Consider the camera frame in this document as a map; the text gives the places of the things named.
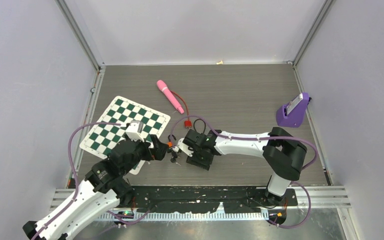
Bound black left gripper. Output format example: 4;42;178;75
122;133;169;175

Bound black headed keys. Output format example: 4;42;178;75
170;148;182;164

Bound red cable padlock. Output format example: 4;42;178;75
171;91;192;129

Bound orange black padlock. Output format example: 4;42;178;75
168;134;176;150

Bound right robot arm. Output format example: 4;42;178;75
177;127;307;206

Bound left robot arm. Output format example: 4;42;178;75
22;134;169;240

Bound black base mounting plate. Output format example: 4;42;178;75
130;185;298;215

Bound green white chessboard mat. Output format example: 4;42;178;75
79;96;171;159

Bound pink toy microphone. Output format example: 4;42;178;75
156;79;184;114

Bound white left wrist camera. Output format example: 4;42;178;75
122;120;145;142

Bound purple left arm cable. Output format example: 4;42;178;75
29;121;156;240

